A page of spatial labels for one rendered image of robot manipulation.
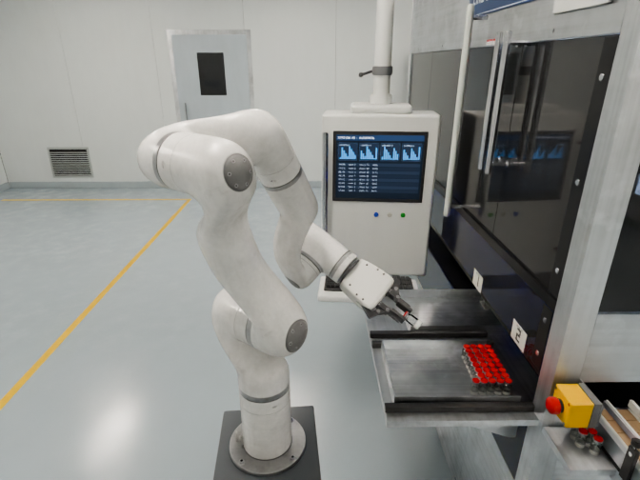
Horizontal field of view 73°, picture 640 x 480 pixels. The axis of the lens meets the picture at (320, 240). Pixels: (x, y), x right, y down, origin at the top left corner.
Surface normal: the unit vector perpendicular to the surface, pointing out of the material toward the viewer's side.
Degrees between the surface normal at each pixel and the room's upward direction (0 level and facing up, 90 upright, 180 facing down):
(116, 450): 0
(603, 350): 90
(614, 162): 90
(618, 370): 90
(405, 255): 90
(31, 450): 0
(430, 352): 0
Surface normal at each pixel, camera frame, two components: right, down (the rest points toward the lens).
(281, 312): 0.59, -0.14
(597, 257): 0.01, 0.38
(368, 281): 0.09, -0.41
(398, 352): 0.00, -0.93
